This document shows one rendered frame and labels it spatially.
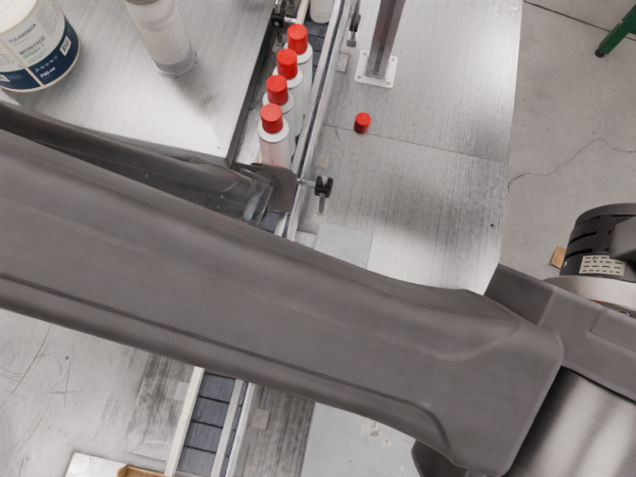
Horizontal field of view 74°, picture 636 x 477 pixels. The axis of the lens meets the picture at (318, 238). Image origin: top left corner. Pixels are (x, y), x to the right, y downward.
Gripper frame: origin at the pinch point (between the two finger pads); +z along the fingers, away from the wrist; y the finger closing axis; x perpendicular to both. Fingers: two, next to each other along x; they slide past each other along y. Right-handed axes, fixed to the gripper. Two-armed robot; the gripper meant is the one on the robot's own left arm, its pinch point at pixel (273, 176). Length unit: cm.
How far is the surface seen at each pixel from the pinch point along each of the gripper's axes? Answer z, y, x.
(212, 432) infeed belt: -22.7, 0.4, 38.2
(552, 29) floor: 163, -100, -60
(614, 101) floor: 141, -130, -32
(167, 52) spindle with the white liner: 12.0, 25.7, -17.2
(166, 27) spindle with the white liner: 8.1, 24.7, -21.4
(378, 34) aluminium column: 18.8, -13.8, -28.0
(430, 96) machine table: 27.2, -28.3, -18.6
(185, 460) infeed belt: -25.7, 3.6, 42.1
